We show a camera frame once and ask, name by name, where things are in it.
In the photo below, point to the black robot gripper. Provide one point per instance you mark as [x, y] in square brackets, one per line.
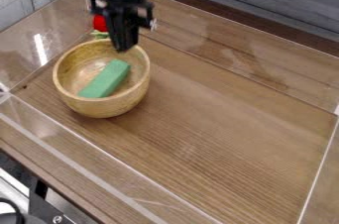
[126, 15]

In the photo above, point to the green rectangular block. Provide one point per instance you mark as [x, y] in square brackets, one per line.
[107, 80]

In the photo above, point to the light wooden bowl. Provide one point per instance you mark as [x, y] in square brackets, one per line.
[78, 67]

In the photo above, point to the red plush strawberry toy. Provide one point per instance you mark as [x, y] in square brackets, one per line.
[99, 27]

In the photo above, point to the clear acrylic enclosure wall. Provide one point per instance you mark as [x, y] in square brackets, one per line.
[233, 142]

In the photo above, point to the black table leg bracket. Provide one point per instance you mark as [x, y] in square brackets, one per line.
[41, 208]

